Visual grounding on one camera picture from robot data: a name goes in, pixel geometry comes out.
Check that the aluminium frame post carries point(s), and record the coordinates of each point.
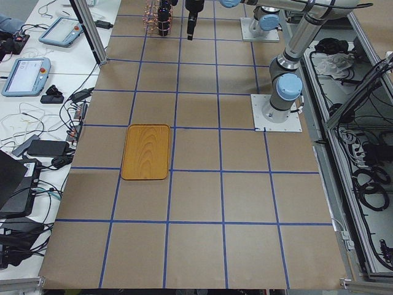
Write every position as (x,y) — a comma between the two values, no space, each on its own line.
(85,18)

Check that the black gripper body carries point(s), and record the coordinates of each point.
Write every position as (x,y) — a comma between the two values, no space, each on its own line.
(194,7)

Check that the black laptop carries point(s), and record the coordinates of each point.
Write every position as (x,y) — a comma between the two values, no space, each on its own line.
(19,178)

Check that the copper wire bottle basket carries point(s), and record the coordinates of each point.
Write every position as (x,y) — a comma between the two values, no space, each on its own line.
(150,17)

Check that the teach pendant near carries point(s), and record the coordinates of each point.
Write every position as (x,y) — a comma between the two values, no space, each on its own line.
(27,77)

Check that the dark wine bottle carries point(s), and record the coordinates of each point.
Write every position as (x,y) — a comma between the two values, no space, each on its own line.
(163,16)

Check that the teach pendant far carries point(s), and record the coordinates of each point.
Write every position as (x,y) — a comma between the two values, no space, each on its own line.
(62,32)

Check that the wooden tray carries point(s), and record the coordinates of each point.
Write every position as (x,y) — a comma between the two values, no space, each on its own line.
(146,152)

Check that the teach pendant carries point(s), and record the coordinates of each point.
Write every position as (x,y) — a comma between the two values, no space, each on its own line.
(27,77)
(62,32)

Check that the crumpled white cloth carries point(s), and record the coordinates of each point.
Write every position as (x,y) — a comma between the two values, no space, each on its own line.
(336,65)

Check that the black power adapter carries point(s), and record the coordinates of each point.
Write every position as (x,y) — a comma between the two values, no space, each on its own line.
(47,148)

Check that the aluminium side rail frame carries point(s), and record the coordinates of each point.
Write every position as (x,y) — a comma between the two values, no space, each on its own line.
(353,118)

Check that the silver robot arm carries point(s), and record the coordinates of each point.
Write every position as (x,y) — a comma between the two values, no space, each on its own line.
(286,85)
(261,11)

